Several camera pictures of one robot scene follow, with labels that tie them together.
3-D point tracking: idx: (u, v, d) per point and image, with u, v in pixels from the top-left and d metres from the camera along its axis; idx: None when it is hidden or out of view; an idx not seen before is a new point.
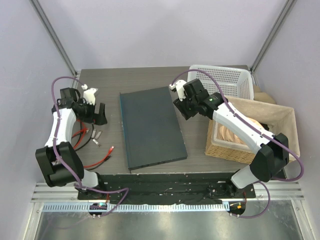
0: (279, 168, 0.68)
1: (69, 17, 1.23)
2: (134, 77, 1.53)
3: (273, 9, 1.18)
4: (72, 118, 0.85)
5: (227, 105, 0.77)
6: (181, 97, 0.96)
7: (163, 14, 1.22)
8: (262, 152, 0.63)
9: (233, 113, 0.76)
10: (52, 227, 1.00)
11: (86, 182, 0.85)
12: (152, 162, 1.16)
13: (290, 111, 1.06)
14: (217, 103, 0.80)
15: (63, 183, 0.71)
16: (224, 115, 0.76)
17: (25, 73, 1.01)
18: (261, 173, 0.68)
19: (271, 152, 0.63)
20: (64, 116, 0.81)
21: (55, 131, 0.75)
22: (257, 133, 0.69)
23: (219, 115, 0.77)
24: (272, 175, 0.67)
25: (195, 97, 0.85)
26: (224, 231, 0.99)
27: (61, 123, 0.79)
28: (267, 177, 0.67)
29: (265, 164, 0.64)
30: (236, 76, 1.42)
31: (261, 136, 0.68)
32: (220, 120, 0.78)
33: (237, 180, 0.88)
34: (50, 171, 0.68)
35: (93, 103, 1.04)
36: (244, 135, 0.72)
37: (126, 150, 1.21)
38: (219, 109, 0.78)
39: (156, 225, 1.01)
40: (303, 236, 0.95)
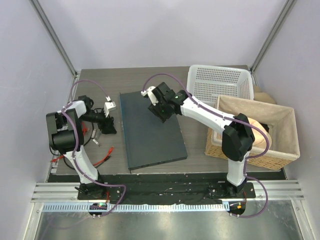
0: (248, 145, 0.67)
1: (69, 17, 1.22)
2: (134, 77, 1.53)
3: (273, 9, 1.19)
4: (82, 108, 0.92)
5: (191, 99, 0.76)
6: (153, 101, 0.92)
7: (163, 14, 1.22)
8: (225, 133, 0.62)
9: (198, 104, 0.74)
10: (52, 227, 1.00)
11: (85, 169, 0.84)
12: (152, 162, 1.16)
13: (290, 111, 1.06)
14: (183, 100, 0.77)
15: (63, 148, 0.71)
16: (189, 107, 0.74)
17: (25, 73, 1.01)
18: (231, 152, 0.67)
19: (234, 131, 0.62)
20: (75, 102, 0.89)
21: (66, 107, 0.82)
22: (220, 117, 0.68)
23: (185, 109, 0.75)
24: (241, 153, 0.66)
25: (163, 98, 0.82)
26: (224, 231, 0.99)
27: (72, 104, 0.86)
28: (237, 156, 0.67)
29: (231, 143, 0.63)
30: (236, 76, 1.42)
31: (224, 119, 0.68)
32: (187, 114, 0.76)
33: (231, 177, 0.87)
34: (55, 131, 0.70)
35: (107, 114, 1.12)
36: (210, 122, 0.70)
37: (126, 149, 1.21)
38: (184, 104, 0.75)
39: (156, 225, 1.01)
40: (303, 236, 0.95)
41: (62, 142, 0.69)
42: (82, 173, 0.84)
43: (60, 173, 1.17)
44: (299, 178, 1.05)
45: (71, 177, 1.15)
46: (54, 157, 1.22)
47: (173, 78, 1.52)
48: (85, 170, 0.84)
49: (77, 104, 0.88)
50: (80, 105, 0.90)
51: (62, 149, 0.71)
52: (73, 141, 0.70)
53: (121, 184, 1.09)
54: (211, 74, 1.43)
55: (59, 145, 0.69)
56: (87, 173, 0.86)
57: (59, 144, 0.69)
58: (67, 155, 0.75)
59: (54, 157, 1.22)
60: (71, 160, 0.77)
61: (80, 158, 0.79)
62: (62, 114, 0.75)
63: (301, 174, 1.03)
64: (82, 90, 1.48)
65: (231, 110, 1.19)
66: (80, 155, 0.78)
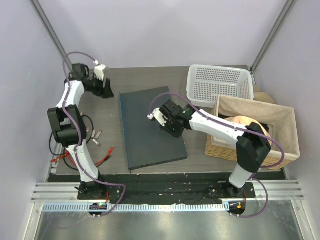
0: (265, 155, 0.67)
1: (68, 16, 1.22)
2: (134, 77, 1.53)
3: (273, 9, 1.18)
4: (81, 90, 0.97)
5: (200, 112, 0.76)
6: (162, 122, 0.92)
7: (162, 14, 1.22)
8: (239, 144, 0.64)
9: (207, 117, 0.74)
10: (52, 227, 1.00)
11: (86, 166, 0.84)
12: (152, 161, 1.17)
13: (290, 111, 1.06)
14: (190, 114, 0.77)
15: (67, 141, 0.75)
16: (199, 122, 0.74)
17: (25, 73, 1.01)
18: (249, 164, 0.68)
19: (248, 142, 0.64)
20: (73, 86, 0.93)
21: (66, 96, 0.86)
22: (232, 129, 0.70)
23: (195, 123, 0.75)
24: (259, 163, 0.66)
25: (171, 115, 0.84)
26: (224, 231, 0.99)
27: (71, 90, 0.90)
28: (255, 167, 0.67)
29: (247, 154, 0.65)
30: (236, 76, 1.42)
31: (236, 130, 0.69)
32: (198, 128, 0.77)
33: (235, 181, 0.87)
34: (58, 128, 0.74)
35: (102, 78, 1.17)
36: (221, 134, 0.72)
37: (126, 149, 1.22)
38: (193, 118, 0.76)
39: (156, 225, 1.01)
40: (303, 236, 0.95)
41: (66, 136, 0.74)
42: (82, 169, 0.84)
43: (60, 173, 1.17)
44: (299, 178, 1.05)
45: (71, 177, 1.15)
46: (54, 157, 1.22)
47: (173, 78, 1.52)
48: (87, 167, 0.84)
49: (76, 87, 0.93)
50: (78, 87, 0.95)
51: (66, 143, 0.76)
52: (76, 136, 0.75)
53: (121, 183, 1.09)
54: (211, 74, 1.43)
55: (63, 139, 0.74)
56: (87, 171, 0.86)
57: (63, 138, 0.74)
58: (69, 149, 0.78)
59: (54, 157, 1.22)
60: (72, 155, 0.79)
61: (82, 153, 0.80)
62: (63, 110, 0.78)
63: (301, 174, 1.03)
64: None
65: (231, 110, 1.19)
66: (82, 150, 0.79)
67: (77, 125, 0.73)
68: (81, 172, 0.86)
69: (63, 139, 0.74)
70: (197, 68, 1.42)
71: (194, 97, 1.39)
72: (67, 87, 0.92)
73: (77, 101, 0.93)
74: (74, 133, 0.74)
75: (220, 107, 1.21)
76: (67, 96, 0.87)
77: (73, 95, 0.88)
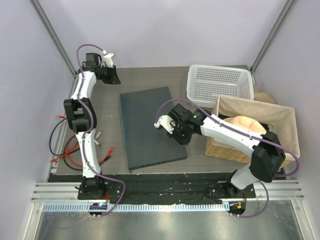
0: (279, 166, 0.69)
1: (68, 16, 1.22)
2: (134, 77, 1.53)
3: (273, 9, 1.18)
4: (94, 79, 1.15)
5: (212, 118, 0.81)
6: (169, 129, 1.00)
7: (162, 14, 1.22)
8: (256, 153, 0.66)
9: (219, 124, 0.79)
10: (52, 227, 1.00)
11: (91, 158, 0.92)
12: (152, 162, 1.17)
13: (290, 111, 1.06)
14: (201, 118, 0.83)
15: (79, 128, 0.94)
16: (211, 127, 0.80)
17: (25, 73, 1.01)
18: (263, 174, 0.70)
19: (264, 152, 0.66)
20: (87, 76, 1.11)
21: (79, 89, 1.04)
22: (246, 137, 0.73)
23: (207, 129, 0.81)
24: (273, 174, 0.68)
25: (181, 119, 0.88)
26: (224, 231, 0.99)
27: (84, 82, 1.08)
28: (269, 177, 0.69)
29: (262, 164, 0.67)
30: (236, 76, 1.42)
31: (251, 138, 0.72)
32: (209, 133, 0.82)
33: (238, 182, 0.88)
34: (72, 117, 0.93)
35: (112, 66, 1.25)
36: (234, 141, 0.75)
37: (126, 149, 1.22)
38: (204, 123, 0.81)
39: (156, 225, 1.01)
40: (303, 236, 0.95)
41: (78, 123, 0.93)
42: (87, 160, 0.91)
43: (60, 173, 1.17)
44: (299, 178, 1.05)
45: (71, 177, 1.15)
46: (54, 157, 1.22)
47: (173, 78, 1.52)
48: (90, 158, 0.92)
49: (89, 78, 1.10)
50: (91, 77, 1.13)
51: (77, 129, 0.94)
52: (87, 124, 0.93)
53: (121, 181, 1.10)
54: (211, 74, 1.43)
55: (76, 125, 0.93)
56: (90, 164, 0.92)
57: (76, 125, 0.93)
58: (79, 136, 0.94)
59: (54, 157, 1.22)
60: (79, 141, 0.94)
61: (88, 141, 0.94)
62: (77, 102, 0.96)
63: (301, 174, 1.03)
64: None
65: (231, 110, 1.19)
66: (89, 139, 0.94)
67: (89, 114, 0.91)
68: (84, 166, 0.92)
69: (75, 125, 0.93)
70: (197, 68, 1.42)
71: (193, 97, 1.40)
72: (81, 78, 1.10)
73: (90, 91, 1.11)
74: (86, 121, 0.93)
75: (220, 107, 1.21)
76: (80, 89, 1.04)
77: (86, 86, 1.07)
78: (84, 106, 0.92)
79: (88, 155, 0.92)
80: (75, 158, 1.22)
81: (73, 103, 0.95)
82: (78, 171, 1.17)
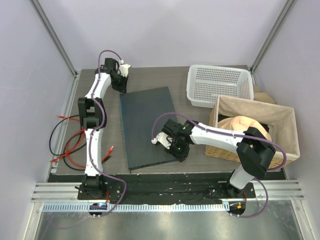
0: (269, 159, 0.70)
1: (68, 16, 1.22)
2: (134, 77, 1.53)
3: (274, 8, 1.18)
4: (109, 81, 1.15)
5: (198, 126, 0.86)
6: (166, 145, 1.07)
7: (163, 14, 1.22)
8: (240, 150, 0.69)
9: (205, 129, 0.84)
10: (52, 227, 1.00)
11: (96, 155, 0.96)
12: (152, 162, 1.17)
13: (290, 111, 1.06)
14: (191, 129, 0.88)
15: (89, 125, 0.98)
16: (199, 134, 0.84)
17: (24, 73, 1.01)
18: (255, 170, 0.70)
19: (248, 147, 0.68)
20: (102, 77, 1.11)
21: (94, 88, 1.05)
22: (230, 136, 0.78)
23: (195, 136, 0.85)
24: (264, 168, 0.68)
25: (174, 134, 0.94)
26: (224, 231, 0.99)
27: (99, 82, 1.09)
28: (260, 172, 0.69)
29: (250, 159, 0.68)
30: (236, 76, 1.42)
31: (234, 137, 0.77)
32: (198, 140, 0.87)
33: (237, 182, 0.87)
34: (84, 114, 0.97)
35: (126, 75, 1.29)
36: (221, 143, 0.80)
37: (126, 149, 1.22)
38: (193, 132, 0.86)
39: (156, 225, 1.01)
40: (303, 236, 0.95)
41: (89, 121, 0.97)
42: (90, 157, 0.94)
43: (60, 173, 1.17)
44: (299, 178, 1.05)
45: (71, 177, 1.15)
46: (54, 157, 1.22)
47: (173, 78, 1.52)
48: (94, 155, 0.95)
49: (104, 80, 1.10)
50: (106, 78, 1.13)
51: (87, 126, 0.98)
52: (97, 122, 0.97)
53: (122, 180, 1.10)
54: (211, 74, 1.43)
55: (86, 122, 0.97)
56: (93, 161, 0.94)
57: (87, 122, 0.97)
58: (87, 133, 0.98)
59: (54, 157, 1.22)
60: (88, 137, 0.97)
61: (95, 139, 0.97)
62: (90, 100, 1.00)
63: (301, 174, 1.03)
64: (82, 90, 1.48)
65: (231, 110, 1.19)
66: (96, 136, 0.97)
67: (102, 112, 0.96)
68: (88, 164, 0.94)
69: (86, 122, 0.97)
70: (197, 68, 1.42)
71: (193, 97, 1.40)
72: (97, 79, 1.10)
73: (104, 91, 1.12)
74: (97, 120, 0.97)
75: (220, 107, 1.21)
76: (95, 88, 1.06)
77: (100, 86, 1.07)
78: (96, 104, 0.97)
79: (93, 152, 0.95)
80: (75, 158, 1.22)
81: (86, 101, 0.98)
82: (78, 171, 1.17)
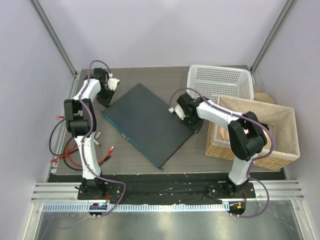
0: (256, 145, 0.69)
1: (69, 16, 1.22)
2: (134, 77, 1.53)
3: (273, 9, 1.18)
4: (97, 88, 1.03)
5: (206, 102, 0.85)
6: (181, 116, 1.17)
7: (163, 14, 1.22)
8: (231, 126, 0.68)
9: (211, 105, 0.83)
10: (52, 227, 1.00)
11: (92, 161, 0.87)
12: (170, 151, 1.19)
13: (290, 111, 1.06)
14: (199, 103, 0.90)
15: (78, 132, 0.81)
16: (203, 108, 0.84)
17: (25, 73, 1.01)
18: (239, 150, 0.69)
19: (239, 126, 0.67)
20: (91, 82, 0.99)
21: (82, 91, 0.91)
22: (228, 114, 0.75)
23: (200, 110, 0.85)
24: (248, 150, 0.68)
25: (185, 105, 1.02)
26: (224, 231, 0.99)
27: (88, 86, 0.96)
28: (244, 153, 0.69)
29: (237, 137, 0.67)
30: (236, 76, 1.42)
31: (232, 116, 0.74)
32: (202, 114, 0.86)
33: (234, 176, 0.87)
34: (70, 119, 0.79)
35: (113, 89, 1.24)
36: (220, 120, 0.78)
37: (140, 149, 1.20)
38: (200, 105, 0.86)
39: (156, 225, 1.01)
40: (303, 236, 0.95)
41: (78, 126, 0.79)
42: (86, 163, 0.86)
43: (60, 173, 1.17)
44: (299, 178, 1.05)
45: (71, 177, 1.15)
46: (54, 157, 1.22)
47: (173, 78, 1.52)
48: (90, 161, 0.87)
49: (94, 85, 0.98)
50: (95, 84, 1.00)
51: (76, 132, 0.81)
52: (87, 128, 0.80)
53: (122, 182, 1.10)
54: (211, 74, 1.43)
55: (74, 128, 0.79)
56: (90, 166, 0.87)
57: (75, 128, 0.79)
58: (78, 139, 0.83)
59: (54, 157, 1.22)
60: (80, 144, 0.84)
61: (88, 145, 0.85)
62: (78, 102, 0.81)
63: (301, 174, 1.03)
64: None
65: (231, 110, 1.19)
66: (89, 142, 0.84)
67: (91, 116, 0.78)
68: (84, 168, 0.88)
69: (73, 128, 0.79)
70: (197, 68, 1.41)
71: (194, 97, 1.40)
72: (85, 83, 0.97)
73: (92, 98, 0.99)
74: (85, 124, 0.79)
75: None
76: (83, 92, 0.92)
77: (89, 90, 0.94)
78: (85, 106, 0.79)
79: (87, 158, 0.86)
80: (75, 158, 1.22)
81: (74, 103, 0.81)
82: (78, 171, 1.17)
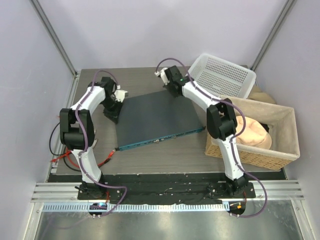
0: (228, 127, 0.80)
1: (68, 16, 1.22)
2: (134, 77, 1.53)
3: (273, 9, 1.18)
4: (100, 96, 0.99)
5: (192, 82, 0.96)
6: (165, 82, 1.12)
7: (162, 14, 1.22)
8: (209, 110, 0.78)
9: (195, 87, 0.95)
10: (52, 227, 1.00)
11: (89, 170, 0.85)
12: (186, 132, 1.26)
13: (290, 111, 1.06)
14: (185, 82, 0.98)
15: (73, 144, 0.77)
16: (188, 88, 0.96)
17: (24, 73, 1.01)
18: (213, 130, 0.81)
19: (216, 109, 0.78)
20: (94, 92, 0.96)
21: (82, 101, 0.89)
22: (209, 98, 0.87)
23: (186, 90, 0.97)
24: (220, 131, 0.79)
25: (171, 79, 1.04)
26: (224, 231, 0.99)
27: (90, 96, 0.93)
28: (216, 133, 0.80)
29: (212, 119, 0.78)
30: (243, 76, 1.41)
31: (211, 100, 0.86)
32: (186, 94, 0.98)
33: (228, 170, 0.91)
34: (66, 130, 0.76)
35: (121, 101, 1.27)
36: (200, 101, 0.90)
37: (177, 134, 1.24)
38: (186, 85, 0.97)
39: (156, 225, 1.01)
40: (303, 236, 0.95)
41: (72, 139, 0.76)
42: (85, 171, 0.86)
43: (60, 173, 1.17)
44: (299, 178, 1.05)
45: (71, 177, 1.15)
46: (54, 157, 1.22)
47: None
48: (89, 170, 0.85)
49: (96, 94, 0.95)
50: (98, 94, 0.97)
51: (71, 145, 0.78)
52: (81, 142, 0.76)
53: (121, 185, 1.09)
54: (219, 67, 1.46)
55: (69, 142, 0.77)
56: (89, 173, 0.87)
57: (69, 141, 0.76)
58: (75, 152, 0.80)
59: (54, 157, 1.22)
60: (77, 157, 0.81)
61: (86, 159, 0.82)
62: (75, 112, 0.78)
63: (301, 174, 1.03)
64: (82, 90, 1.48)
65: None
66: (86, 155, 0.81)
67: (84, 132, 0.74)
68: (83, 175, 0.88)
69: (68, 140, 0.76)
70: (208, 58, 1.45)
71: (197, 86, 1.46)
72: (88, 91, 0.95)
73: (94, 107, 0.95)
74: (80, 139, 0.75)
75: None
76: (82, 101, 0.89)
77: (90, 100, 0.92)
78: (79, 121, 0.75)
79: (86, 168, 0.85)
80: (75, 158, 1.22)
81: (71, 114, 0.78)
82: (78, 171, 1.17)
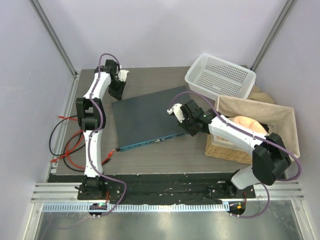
0: (281, 169, 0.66)
1: (68, 16, 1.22)
2: (133, 77, 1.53)
3: (273, 9, 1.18)
4: (108, 81, 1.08)
5: (220, 117, 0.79)
6: (180, 118, 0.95)
7: (162, 14, 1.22)
8: (256, 153, 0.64)
9: (226, 123, 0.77)
10: (52, 227, 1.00)
11: (94, 155, 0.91)
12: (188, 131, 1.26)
13: (290, 111, 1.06)
14: (210, 118, 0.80)
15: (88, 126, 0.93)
16: (218, 126, 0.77)
17: (25, 73, 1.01)
18: (263, 175, 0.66)
19: (265, 152, 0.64)
20: (102, 77, 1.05)
21: (92, 89, 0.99)
22: (250, 136, 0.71)
23: (214, 128, 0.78)
24: (274, 176, 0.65)
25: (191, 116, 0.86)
26: (224, 231, 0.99)
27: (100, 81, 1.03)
28: (269, 179, 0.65)
29: (262, 164, 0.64)
30: (243, 76, 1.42)
31: (254, 138, 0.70)
32: (215, 132, 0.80)
33: (238, 182, 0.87)
34: (82, 115, 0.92)
35: (124, 80, 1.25)
36: (239, 140, 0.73)
37: (177, 133, 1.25)
38: (212, 122, 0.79)
39: (156, 225, 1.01)
40: (303, 236, 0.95)
41: (88, 121, 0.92)
42: (90, 158, 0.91)
43: (60, 173, 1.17)
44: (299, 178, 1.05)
45: (71, 177, 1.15)
46: (54, 157, 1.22)
47: (173, 78, 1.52)
48: (94, 157, 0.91)
49: (104, 79, 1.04)
50: (105, 79, 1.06)
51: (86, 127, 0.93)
52: (96, 123, 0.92)
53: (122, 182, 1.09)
54: (219, 67, 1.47)
55: (85, 123, 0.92)
56: (93, 162, 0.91)
57: (86, 123, 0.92)
58: (86, 134, 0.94)
59: (54, 157, 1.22)
60: (87, 139, 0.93)
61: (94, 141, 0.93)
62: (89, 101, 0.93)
63: (301, 174, 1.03)
64: (82, 90, 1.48)
65: (231, 110, 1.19)
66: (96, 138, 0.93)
67: (100, 113, 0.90)
68: (87, 165, 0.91)
69: (84, 122, 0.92)
70: (207, 58, 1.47)
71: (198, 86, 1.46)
72: (96, 78, 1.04)
73: (104, 92, 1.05)
74: (95, 121, 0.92)
75: (220, 107, 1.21)
76: (93, 89, 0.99)
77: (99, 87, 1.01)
78: (95, 106, 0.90)
79: (92, 154, 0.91)
80: (75, 158, 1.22)
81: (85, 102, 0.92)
82: (78, 171, 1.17)
